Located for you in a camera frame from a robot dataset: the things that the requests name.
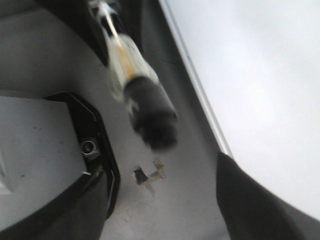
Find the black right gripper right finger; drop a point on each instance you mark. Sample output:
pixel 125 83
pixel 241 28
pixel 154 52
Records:
pixel 251 212

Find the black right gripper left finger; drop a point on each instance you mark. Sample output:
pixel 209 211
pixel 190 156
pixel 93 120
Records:
pixel 79 213

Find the black whiteboard marker white label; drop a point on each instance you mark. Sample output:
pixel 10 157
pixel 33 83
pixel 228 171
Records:
pixel 134 82

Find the white robot base black trim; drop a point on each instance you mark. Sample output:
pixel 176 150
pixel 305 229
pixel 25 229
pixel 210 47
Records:
pixel 46 145

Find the white whiteboard with aluminium frame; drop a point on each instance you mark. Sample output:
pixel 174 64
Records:
pixel 255 66

